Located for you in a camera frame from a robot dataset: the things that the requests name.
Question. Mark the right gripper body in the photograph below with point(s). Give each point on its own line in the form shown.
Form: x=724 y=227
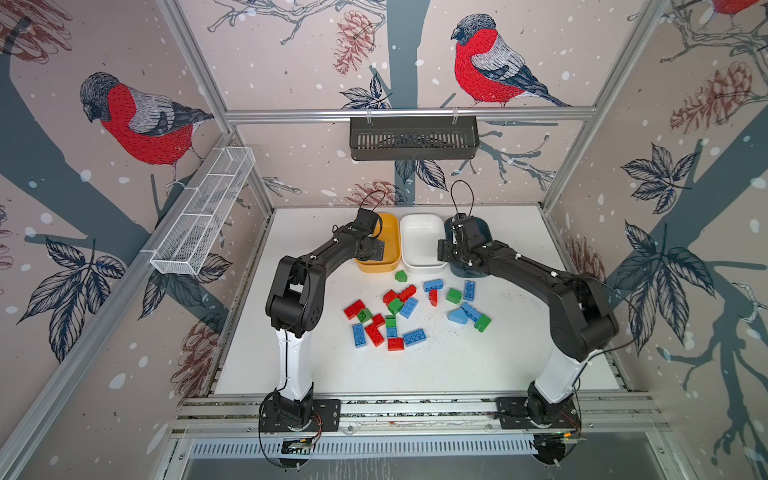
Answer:
x=461 y=252

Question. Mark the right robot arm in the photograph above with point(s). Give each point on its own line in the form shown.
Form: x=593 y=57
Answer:
x=581 y=321

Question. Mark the red long lego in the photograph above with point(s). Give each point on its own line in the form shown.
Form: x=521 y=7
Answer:
x=407 y=294

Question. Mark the yellow plastic bin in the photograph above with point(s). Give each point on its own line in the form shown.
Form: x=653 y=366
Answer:
x=390 y=235

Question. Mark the green square lego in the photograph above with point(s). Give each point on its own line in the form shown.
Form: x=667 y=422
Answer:
x=454 y=296

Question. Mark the red lego bottom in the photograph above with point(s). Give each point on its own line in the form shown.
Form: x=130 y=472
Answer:
x=395 y=344

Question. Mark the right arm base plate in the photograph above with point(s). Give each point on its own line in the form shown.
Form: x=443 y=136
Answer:
x=517 y=413

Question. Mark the blue long lego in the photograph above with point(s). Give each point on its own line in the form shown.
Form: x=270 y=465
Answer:
x=469 y=291

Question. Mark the white wire mesh basket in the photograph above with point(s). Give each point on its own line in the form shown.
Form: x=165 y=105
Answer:
x=189 y=241

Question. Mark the red square lego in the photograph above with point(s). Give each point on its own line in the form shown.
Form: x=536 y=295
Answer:
x=389 y=297

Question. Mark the red lego lower diagonal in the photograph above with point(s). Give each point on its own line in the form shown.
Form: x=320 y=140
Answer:
x=374 y=334

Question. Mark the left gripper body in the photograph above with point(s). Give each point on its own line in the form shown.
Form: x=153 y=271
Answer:
x=368 y=251

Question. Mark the blue lego bottom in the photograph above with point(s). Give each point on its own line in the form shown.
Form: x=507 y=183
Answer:
x=414 y=337

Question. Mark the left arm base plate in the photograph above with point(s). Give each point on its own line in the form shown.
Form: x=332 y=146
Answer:
x=324 y=414

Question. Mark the black hanging wire basket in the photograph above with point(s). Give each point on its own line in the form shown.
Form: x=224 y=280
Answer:
x=413 y=138

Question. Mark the teal plastic bin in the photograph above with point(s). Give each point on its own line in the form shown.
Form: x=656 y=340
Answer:
x=460 y=270

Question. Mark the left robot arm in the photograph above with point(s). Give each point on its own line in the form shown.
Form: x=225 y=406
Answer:
x=295 y=305

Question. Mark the blue lego diagonal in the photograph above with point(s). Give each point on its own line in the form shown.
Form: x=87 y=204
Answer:
x=471 y=312

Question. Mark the red small lego middle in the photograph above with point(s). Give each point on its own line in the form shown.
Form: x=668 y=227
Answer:
x=378 y=321

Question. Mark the red lego left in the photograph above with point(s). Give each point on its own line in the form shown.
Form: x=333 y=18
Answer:
x=354 y=309

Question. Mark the light blue lego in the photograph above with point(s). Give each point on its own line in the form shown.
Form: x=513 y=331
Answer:
x=458 y=316

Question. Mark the white plastic bin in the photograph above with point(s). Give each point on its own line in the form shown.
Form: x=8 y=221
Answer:
x=419 y=236

